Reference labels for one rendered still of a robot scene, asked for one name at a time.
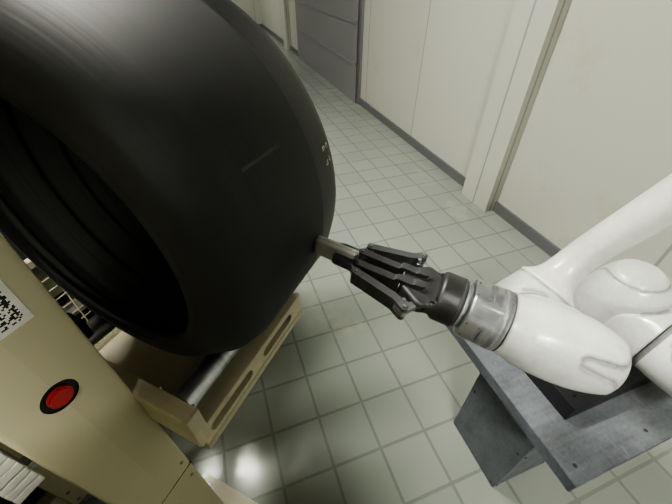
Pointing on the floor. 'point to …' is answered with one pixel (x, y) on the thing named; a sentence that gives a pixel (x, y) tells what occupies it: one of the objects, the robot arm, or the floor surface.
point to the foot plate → (227, 492)
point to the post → (82, 409)
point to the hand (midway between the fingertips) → (336, 251)
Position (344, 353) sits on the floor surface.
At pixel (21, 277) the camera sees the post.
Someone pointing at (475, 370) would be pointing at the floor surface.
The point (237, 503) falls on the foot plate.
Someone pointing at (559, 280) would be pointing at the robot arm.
